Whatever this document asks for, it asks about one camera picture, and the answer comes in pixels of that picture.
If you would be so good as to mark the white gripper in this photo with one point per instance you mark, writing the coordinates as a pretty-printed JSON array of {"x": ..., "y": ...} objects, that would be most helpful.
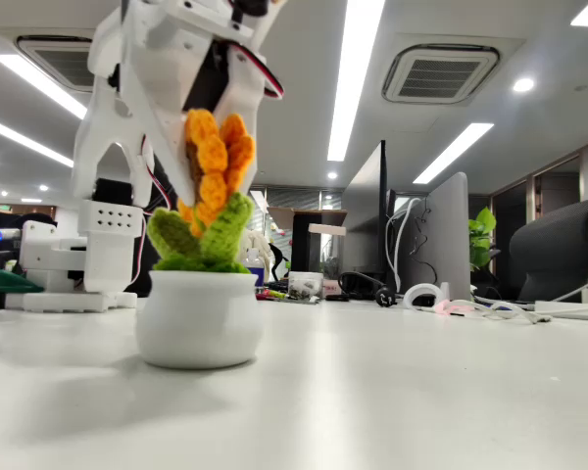
[{"x": 215, "y": 80}]

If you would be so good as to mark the beige padded jacket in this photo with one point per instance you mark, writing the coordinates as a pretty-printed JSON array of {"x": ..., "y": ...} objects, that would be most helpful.
[{"x": 263, "y": 242}]

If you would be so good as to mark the black power plug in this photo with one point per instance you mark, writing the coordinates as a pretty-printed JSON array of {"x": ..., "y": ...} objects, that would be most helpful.
[{"x": 386, "y": 296}]

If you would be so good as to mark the red pen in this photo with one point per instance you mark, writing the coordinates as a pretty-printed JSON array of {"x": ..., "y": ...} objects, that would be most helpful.
[{"x": 262, "y": 296}]

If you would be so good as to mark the crochet sunflower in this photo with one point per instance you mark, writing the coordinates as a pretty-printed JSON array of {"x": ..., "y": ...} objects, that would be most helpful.
[{"x": 201, "y": 318}]

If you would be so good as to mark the computer monitor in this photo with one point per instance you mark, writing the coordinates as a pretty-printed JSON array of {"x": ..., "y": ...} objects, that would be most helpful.
[{"x": 367, "y": 220}]

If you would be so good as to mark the yellow green highlighter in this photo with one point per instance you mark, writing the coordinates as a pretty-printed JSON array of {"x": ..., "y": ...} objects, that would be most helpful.
[{"x": 278, "y": 295}]

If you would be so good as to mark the clear plastic container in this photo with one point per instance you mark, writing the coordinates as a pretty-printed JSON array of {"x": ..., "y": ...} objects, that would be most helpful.
[{"x": 305, "y": 285}]

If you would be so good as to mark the grey desk partition panel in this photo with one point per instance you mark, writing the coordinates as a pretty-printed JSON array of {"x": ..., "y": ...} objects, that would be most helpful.
[{"x": 446, "y": 235}]

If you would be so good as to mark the brown cardboard box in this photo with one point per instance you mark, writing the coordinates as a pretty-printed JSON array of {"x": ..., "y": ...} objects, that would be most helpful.
[{"x": 304, "y": 214}]

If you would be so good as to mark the small pink box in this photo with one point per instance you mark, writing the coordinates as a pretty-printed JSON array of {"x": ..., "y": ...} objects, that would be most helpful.
[{"x": 332, "y": 288}]

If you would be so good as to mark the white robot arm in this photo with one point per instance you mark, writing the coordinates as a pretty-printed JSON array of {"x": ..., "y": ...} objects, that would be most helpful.
[{"x": 105, "y": 245}]

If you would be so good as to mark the black mesh office chair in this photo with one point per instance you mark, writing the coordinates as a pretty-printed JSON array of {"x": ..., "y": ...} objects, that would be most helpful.
[{"x": 549, "y": 254}]

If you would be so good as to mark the green leafy plant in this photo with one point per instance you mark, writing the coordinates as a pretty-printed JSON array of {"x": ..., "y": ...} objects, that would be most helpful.
[{"x": 481, "y": 240}]

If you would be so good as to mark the long ceiling strip light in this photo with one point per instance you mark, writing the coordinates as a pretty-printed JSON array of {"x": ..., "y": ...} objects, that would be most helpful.
[{"x": 355, "y": 73}]

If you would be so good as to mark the ceiling air conditioner vent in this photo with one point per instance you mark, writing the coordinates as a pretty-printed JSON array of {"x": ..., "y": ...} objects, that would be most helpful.
[
  {"x": 59, "y": 61},
  {"x": 441, "y": 76}
]

